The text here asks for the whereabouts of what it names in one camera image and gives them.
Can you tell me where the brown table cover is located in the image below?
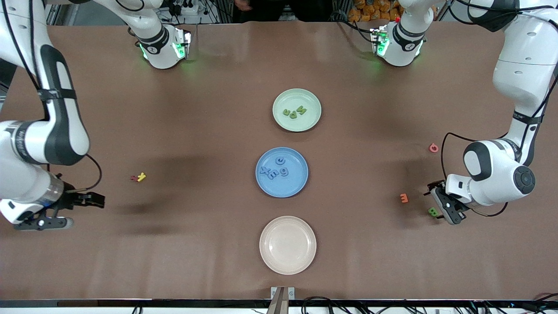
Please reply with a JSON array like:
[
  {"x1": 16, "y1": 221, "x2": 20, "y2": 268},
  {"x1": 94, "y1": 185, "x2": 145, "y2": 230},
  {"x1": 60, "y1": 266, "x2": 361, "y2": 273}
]
[{"x1": 0, "y1": 20, "x2": 558, "y2": 301}]

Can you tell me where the blue plate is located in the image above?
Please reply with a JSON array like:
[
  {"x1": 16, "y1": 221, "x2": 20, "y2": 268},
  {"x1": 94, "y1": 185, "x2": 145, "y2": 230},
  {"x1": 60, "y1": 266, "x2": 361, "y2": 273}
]
[{"x1": 255, "y1": 147, "x2": 309, "y2": 198}]

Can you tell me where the pale pink plate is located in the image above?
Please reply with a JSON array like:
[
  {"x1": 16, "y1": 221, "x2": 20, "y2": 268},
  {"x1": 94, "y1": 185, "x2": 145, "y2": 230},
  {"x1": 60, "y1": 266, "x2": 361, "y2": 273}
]
[{"x1": 259, "y1": 216, "x2": 317, "y2": 275}]

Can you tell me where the light green plate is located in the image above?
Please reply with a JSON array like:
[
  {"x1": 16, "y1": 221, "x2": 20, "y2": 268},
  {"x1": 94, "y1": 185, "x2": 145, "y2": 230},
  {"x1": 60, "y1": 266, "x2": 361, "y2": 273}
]
[{"x1": 272, "y1": 89, "x2": 322, "y2": 132}]

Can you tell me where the orange objects pile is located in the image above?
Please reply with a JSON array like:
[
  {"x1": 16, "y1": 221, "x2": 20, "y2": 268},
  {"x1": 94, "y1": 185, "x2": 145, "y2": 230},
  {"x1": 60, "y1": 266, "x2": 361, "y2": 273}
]
[{"x1": 347, "y1": 0, "x2": 404, "y2": 23}]

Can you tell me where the white power strip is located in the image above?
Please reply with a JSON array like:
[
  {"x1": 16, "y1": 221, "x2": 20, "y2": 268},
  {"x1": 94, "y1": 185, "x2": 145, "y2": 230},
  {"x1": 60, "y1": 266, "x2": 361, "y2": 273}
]
[{"x1": 174, "y1": 0, "x2": 202, "y2": 16}]

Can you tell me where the person in dark clothes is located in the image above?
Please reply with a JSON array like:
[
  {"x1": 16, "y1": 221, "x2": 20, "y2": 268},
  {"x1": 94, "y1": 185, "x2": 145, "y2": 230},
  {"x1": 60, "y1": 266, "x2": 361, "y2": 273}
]
[{"x1": 232, "y1": 0, "x2": 334, "y2": 23}]

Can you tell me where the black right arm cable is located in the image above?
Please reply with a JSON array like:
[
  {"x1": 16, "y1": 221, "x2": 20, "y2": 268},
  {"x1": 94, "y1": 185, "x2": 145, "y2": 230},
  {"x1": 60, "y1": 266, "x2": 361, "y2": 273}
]
[{"x1": 65, "y1": 154, "x2": 103, "y2": 192}]

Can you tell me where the long black left arm cable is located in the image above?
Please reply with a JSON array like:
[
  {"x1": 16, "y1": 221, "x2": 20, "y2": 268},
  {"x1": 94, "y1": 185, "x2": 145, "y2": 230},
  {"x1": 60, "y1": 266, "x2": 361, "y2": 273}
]
[{"x1": 440, "y1": 133, "x2": 479, "y2": 180}]

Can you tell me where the short black left arm cable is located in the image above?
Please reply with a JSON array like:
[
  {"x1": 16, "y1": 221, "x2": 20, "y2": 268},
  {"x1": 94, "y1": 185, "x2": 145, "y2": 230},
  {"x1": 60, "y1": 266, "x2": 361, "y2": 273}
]
[{"x1": 468, "y1": 202, "x2": 510, "y2": 218}]

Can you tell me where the black table edge rail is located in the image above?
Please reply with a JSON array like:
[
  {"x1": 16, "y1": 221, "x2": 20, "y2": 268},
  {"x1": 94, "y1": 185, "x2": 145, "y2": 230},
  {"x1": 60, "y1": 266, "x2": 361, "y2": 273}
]
[{"x1": 0, "y1": 299, "x2": 558, "y2": 308}]

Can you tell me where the grey metal bracket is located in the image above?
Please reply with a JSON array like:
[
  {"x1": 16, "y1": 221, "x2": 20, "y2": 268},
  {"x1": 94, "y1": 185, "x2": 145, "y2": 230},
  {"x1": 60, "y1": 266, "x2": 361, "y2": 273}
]
[{"x1": 267, "y1": 286, "x2": 296, "y2": 314}]

